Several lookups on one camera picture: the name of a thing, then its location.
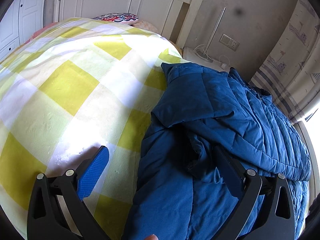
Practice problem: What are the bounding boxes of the wall socket panel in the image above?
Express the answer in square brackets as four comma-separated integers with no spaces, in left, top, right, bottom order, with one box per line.
[219,34,240,51]

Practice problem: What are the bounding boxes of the blue quilted puffer jacket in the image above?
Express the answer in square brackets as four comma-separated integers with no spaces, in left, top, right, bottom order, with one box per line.
[122,62,311,239]

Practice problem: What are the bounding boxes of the patterned beige curtain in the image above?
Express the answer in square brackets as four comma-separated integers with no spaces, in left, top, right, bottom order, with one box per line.
[250,0,319,123]

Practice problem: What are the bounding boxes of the slim white desk lamp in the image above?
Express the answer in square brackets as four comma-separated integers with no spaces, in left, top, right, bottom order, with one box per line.
[194,7,226,63]

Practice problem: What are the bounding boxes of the white wardrobe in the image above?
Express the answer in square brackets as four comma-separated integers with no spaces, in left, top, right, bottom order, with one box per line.
[1,0,44,60]

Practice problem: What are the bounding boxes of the yellow checkered quilt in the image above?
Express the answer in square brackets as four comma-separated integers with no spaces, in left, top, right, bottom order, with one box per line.
[1,18,183,239]

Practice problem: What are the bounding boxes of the colourful patterned cushion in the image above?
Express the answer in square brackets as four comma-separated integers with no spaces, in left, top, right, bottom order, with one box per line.
[93,12,139,25]

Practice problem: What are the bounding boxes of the cream fluffy pillow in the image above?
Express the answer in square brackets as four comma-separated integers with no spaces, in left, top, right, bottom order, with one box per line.
[132,20,160,34]

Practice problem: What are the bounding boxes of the white wooden headboard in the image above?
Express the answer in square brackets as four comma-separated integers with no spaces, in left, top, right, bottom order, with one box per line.
[53,0,203,48]

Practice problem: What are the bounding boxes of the person's thumb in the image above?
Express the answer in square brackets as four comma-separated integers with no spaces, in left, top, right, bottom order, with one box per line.
[144,234,158,240]

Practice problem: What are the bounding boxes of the white charger cable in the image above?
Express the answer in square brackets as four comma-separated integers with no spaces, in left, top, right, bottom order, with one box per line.
[194,44,232,71]

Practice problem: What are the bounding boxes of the white bedside table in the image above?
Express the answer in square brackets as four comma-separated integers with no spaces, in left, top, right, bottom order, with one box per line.
[182,47,230,72]

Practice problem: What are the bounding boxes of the pink floral pillow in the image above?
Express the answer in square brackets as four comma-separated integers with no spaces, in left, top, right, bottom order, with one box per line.
[25,22,57,44]

